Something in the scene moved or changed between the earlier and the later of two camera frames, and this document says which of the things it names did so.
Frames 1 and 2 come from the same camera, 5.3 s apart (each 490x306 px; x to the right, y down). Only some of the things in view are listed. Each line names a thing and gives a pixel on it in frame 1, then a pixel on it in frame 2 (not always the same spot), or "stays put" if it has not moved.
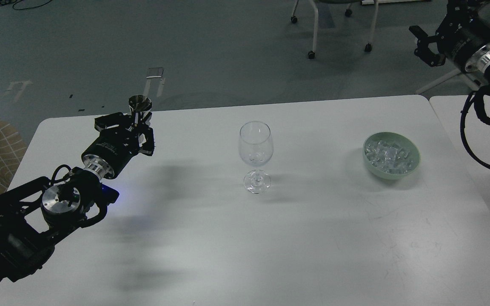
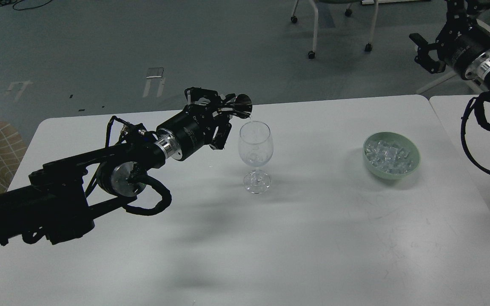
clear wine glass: [255, 144] stays put
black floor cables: [1, 2] stays put
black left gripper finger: [118, 119] → [199, 95]
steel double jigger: [139, 104] → [243, 106]
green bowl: [391, 155] stays put
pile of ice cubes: [389, 157] stays put
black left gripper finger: [147, 139] → [221, 134]
